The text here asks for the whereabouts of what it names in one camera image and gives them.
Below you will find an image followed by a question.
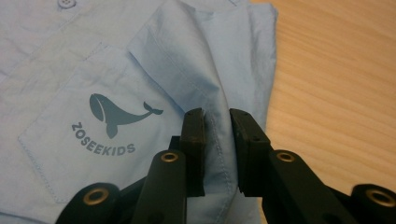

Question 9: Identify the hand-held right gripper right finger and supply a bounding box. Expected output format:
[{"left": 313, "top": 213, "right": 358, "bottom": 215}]
[{"left": 229, "top": 107, "right": 359, "bottom": 224}]

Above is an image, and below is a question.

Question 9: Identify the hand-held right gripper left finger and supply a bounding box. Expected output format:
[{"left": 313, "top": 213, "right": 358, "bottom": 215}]
[{"left": 130, "top": 106, "right": 207, "bottom": 224}]

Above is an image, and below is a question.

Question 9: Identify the light blue short-sleeved shirt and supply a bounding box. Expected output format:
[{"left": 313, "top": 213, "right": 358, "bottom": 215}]
[{"left": 0, "top": 0, "right": 279, "bottom": 224}]

